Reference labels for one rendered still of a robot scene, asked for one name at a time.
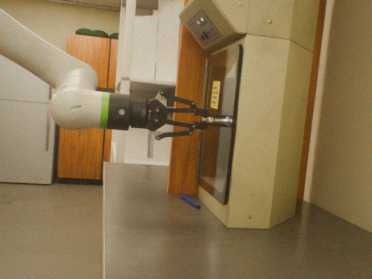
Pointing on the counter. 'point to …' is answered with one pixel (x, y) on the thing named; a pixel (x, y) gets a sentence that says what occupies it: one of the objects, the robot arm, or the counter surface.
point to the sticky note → (215, 94)
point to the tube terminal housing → (269, 114)
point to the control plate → (197, 29)
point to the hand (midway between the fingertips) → (207, 119)
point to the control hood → (219, 18)
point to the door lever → (215, 120)
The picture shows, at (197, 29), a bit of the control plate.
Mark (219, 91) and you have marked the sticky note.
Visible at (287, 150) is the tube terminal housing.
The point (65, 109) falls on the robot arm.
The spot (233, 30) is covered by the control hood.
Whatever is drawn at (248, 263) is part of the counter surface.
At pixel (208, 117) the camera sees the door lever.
